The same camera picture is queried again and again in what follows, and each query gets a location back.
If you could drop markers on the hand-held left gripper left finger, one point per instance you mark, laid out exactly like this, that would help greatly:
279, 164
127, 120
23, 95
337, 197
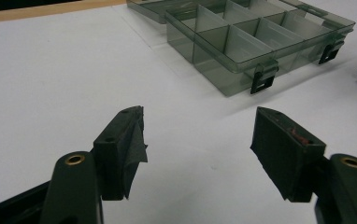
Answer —
117, 155

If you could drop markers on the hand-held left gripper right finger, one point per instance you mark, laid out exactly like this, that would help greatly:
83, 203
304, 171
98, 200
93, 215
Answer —
285, 155

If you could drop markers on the smoky transparent plastic organizer box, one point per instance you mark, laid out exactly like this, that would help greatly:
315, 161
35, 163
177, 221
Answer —
245, 46

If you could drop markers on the wooden table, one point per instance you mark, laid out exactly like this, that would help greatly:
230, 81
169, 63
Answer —
42, 11

